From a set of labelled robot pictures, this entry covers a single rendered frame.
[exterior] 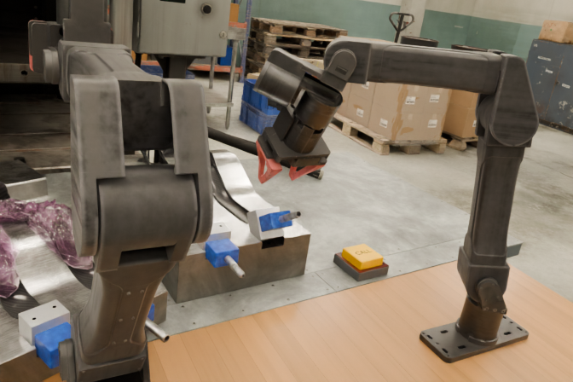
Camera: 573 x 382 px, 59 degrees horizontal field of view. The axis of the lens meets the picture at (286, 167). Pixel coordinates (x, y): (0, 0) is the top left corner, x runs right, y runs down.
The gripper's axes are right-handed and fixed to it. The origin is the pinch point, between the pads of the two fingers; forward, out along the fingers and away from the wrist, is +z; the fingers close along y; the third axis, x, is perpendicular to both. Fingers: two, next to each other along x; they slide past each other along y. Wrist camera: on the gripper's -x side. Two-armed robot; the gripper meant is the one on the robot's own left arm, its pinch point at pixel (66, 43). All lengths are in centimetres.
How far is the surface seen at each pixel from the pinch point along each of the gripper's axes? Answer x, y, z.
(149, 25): 1, -30, 74
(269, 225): 26.9, -30.4, -14.2
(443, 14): -28, -667, 603
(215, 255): 29.9, -19.8, -16.7
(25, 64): 13, 4, 65
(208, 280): 36.5, -20.3, -13.4
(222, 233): 28.2, -22.4, -12.7
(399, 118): 75, -303, 261
